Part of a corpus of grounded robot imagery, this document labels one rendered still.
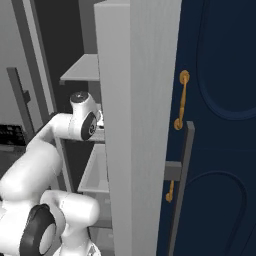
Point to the black ridged appliance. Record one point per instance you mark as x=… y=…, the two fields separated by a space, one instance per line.
x=11 y=135

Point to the navy cupboard door arched panel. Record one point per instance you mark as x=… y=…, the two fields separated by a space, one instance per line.
x=216 y=213

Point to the navy cupboard door oval panel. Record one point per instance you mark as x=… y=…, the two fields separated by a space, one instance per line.
x=220 y=66

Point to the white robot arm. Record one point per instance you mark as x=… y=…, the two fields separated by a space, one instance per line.
x=36 y=166

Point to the light grey fridge door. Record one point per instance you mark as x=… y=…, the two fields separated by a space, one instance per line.
x=10 y=40

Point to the grey fridge shelf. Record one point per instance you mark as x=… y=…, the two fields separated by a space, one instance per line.
x=83 y=70

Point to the pale grey fridge drawer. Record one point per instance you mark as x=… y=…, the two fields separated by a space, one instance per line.
x=96 y=173

